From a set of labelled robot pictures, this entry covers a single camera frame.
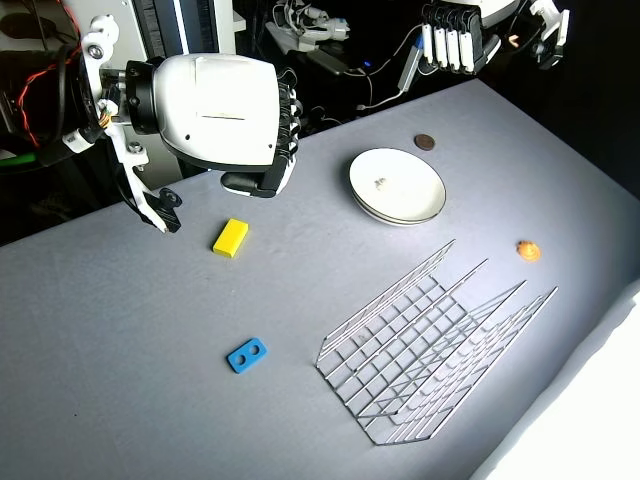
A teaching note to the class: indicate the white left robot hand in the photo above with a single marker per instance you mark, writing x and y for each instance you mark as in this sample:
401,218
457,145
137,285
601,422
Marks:
452,45

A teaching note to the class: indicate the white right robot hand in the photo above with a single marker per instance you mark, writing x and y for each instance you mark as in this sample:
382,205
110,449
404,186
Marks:
215,110

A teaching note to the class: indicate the white plate with dark rim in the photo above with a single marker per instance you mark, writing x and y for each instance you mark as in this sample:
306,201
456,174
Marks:
400,185
372,214

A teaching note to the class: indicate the brown round disc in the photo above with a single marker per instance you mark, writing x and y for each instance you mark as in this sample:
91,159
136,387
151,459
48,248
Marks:
424,142

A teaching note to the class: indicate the white grey background device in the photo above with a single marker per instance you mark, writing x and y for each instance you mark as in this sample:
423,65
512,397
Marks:
300,35

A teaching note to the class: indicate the black box with blue light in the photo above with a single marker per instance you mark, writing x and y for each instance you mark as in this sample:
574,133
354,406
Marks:
330,60

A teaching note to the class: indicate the yellow rectangular block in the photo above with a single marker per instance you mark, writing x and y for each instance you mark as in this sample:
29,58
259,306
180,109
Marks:
230,237

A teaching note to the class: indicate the small orange toy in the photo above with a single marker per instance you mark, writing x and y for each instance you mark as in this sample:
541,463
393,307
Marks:
529,252

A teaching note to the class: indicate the blue block with two holes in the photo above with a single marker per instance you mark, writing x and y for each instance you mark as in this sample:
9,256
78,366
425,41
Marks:
232,361

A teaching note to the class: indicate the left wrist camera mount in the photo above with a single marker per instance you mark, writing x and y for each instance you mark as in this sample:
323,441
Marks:
560,27

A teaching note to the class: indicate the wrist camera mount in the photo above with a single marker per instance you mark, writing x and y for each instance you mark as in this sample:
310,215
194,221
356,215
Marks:
107,32
560,27

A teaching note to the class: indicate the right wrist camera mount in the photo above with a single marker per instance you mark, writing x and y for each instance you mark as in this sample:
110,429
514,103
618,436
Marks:
107,32

